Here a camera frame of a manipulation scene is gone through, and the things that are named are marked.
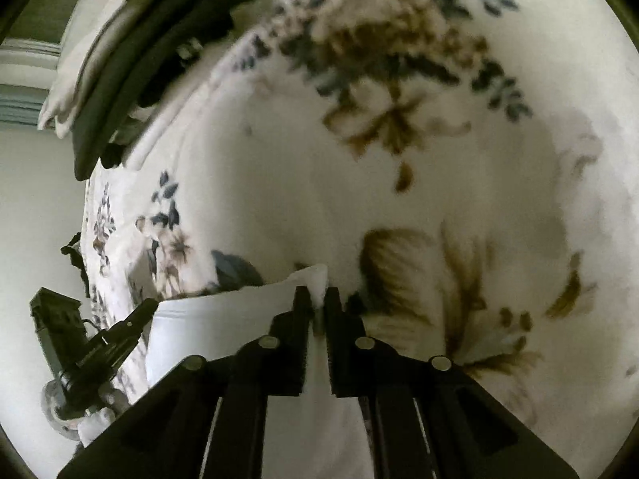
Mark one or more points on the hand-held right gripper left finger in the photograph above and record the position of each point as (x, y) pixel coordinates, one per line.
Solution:
(299, 319)

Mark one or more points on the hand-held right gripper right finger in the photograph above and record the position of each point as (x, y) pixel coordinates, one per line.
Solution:
(334, 319)

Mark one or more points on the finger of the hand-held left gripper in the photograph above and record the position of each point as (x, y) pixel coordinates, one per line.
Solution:
(125, 329)

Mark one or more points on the white t-shirt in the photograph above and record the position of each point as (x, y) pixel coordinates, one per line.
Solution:
(224, 324)

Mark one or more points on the person's left hand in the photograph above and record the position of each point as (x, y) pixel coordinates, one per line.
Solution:
(95, 421)

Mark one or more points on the floral blanket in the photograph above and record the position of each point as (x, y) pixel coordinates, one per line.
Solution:
(449, 184)

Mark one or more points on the grey-green curtain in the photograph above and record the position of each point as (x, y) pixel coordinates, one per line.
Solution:
(45, 10)

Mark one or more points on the black folded garment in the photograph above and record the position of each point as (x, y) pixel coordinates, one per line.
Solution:
(169, 15)

